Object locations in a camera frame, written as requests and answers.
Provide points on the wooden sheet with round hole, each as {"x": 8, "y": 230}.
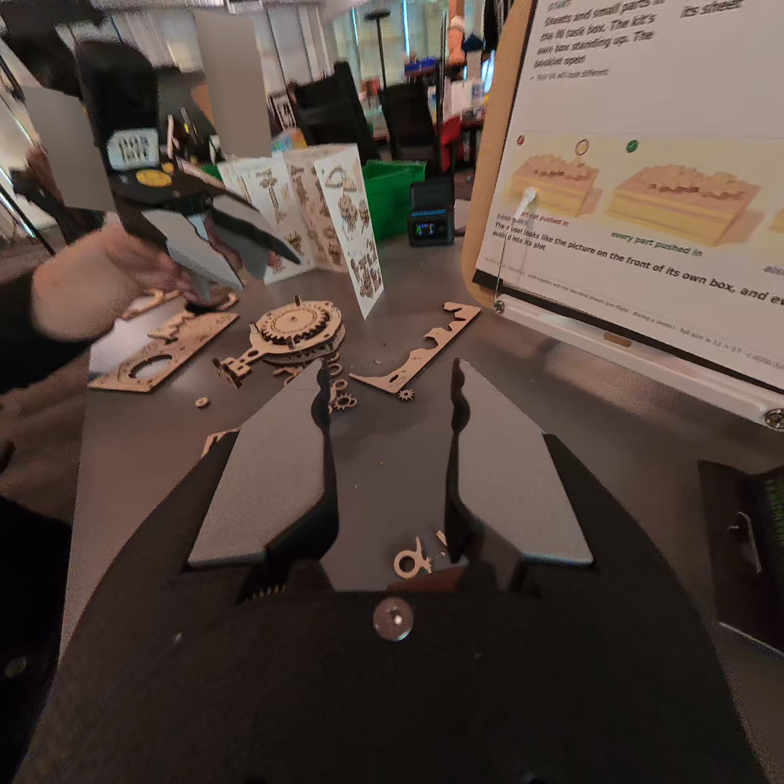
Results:
{"x": 116, "y": 377}

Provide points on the green plastic bin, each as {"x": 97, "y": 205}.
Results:
{"x": 392, "y": 196}

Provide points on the wooden instruction board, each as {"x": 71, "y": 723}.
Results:
{"x": 643, "y": 92}

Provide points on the small black screen device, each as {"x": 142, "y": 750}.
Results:
{"x": 429, "y": 202}

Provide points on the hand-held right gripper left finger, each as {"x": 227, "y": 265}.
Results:
{"x": 263, "y": 478}

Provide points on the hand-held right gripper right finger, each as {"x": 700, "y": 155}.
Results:
{"x": 514, "y": 490}

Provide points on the black office chair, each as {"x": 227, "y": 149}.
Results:
{"x": 407, "y": 122}
{"x": 331, "y": 110}

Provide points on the small wooden offcut piece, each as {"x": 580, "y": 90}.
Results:
{"x": 214, "y": 438}

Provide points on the white board stand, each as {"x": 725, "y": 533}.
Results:
{"x": 674, "y": 373}

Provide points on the paper instruction booklet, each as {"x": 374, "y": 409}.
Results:
{"x": 343, "y": 202}

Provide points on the black pole stand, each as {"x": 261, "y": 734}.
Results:
{"x": 382, "y": 49}

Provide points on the person's left hand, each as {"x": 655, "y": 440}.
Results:
{"x": 92, "y": 282}

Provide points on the black box with metal latch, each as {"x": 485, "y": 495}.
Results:
{"x": 729, "y": 490}

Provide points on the wooden gear assembly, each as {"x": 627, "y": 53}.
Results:
{"x": 294, "y": 324}

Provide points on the person's left forearm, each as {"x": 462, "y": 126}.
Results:
{"x": 24, "y": 343}

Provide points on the wavy-edged wooden offcut sheet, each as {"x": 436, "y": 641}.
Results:
{"x": 422, "y": 355}

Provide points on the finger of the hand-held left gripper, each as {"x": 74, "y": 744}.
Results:
{"x": 251, "y": 233}
{"x": 196, "y": 251}

